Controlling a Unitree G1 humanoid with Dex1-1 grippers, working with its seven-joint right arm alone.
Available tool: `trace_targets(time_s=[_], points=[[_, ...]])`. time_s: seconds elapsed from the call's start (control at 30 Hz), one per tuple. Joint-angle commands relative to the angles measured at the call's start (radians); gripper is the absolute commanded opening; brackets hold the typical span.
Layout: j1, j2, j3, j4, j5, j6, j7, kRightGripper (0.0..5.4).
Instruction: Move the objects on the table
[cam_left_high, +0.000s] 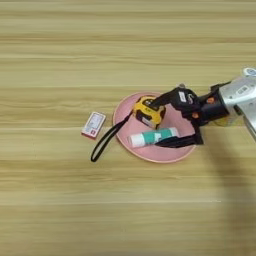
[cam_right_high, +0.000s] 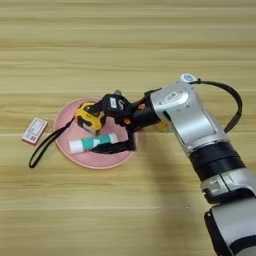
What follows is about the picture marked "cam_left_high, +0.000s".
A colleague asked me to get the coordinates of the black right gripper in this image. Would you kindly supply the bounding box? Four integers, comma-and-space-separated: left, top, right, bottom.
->
148, 82, 232, 149

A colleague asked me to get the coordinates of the green white glue stick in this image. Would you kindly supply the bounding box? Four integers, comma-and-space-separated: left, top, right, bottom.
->
128, 127, 181, 149

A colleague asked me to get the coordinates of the pink round plate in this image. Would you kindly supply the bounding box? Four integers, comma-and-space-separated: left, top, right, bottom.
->
112, 92, 198, 164

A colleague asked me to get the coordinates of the small pink white box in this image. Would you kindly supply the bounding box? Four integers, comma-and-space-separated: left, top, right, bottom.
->
80, 111, 107, 140

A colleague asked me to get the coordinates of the yellow tape measure black strap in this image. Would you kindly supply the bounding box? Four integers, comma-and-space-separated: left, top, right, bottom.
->
90, 95, 167, 163

